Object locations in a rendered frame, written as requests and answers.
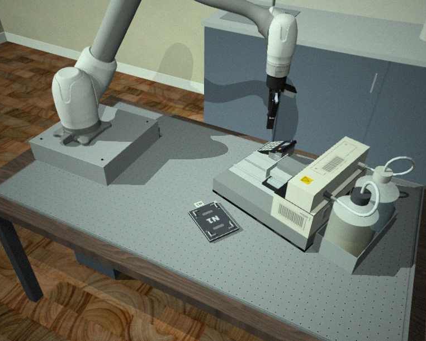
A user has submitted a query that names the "white plastic bottle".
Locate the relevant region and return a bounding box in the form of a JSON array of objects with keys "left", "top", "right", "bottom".
[{"left": 324, "top": 187, "right": 379, "bottom": 258}]

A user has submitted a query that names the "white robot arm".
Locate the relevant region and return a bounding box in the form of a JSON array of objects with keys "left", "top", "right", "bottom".
[{"left": 52, "top": 0, "right": 297, "bottom": 146}]

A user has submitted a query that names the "clear plastic bottle with blue liquid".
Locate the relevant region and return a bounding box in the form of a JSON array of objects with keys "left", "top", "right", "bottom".
[{"left": 355, "top": 166, "right": 400, "bottom": 233}]

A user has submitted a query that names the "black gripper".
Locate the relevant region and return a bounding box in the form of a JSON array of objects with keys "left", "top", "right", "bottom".
[{"left": 266, "top": 75, "right": 287, "bottom": 129}]

